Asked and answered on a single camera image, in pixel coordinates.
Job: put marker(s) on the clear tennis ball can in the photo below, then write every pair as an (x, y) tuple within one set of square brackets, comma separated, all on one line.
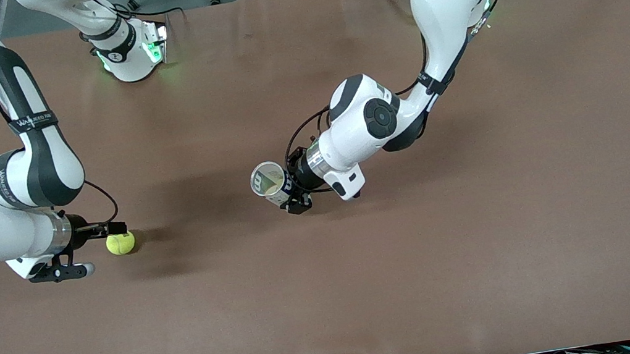
[(279, 196)]

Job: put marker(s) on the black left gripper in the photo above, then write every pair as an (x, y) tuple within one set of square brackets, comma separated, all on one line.
[(300, 175)]

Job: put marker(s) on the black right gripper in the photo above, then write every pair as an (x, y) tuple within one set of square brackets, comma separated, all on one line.
[(80, 232)]

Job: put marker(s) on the brown paper table cover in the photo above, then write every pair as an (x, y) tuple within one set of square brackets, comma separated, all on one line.
[(332, 293)]

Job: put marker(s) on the metal arm base connector block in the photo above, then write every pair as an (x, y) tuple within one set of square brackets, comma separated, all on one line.
[(162, 37)]

